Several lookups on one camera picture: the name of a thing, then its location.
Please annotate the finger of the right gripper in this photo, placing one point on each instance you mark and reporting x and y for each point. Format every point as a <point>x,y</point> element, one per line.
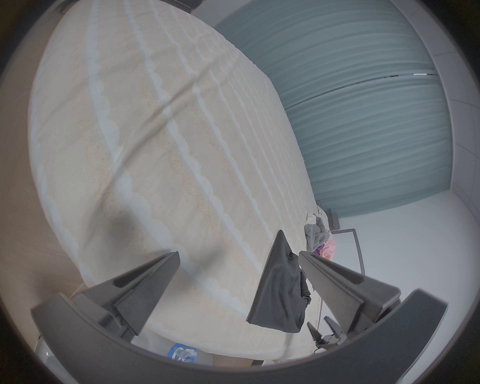
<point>333,327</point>
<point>313,333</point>

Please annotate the pink garment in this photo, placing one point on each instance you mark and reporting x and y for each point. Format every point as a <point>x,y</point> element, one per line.
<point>329,247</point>

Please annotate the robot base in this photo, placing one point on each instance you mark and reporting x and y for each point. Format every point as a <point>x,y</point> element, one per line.
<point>180,352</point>

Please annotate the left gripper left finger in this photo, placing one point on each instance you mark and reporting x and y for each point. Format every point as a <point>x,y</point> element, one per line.
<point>138,296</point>

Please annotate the black T-shirt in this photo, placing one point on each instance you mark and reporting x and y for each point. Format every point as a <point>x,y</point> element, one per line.
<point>279,296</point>

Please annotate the purple garment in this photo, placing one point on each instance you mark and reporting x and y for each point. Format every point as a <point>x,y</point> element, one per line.
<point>320,249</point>

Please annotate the blue-green curtain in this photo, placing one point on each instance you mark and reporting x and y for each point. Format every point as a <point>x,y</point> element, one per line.
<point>356,112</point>

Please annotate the white printed pillow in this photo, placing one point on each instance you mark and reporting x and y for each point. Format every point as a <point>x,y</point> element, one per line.
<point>313,217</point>

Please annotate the bed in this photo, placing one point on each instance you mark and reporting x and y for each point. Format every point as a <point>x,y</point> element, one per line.
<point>168,150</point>

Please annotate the black chest of drawers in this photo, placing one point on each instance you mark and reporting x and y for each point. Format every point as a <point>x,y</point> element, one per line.
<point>189,3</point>

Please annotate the grey garment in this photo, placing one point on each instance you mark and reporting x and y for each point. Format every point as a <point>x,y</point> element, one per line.
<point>313,234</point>

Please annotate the grey bedside table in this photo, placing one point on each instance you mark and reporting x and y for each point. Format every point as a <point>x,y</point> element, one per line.
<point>333,219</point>

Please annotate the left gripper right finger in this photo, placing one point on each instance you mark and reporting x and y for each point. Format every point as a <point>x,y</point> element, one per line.
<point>345,296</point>

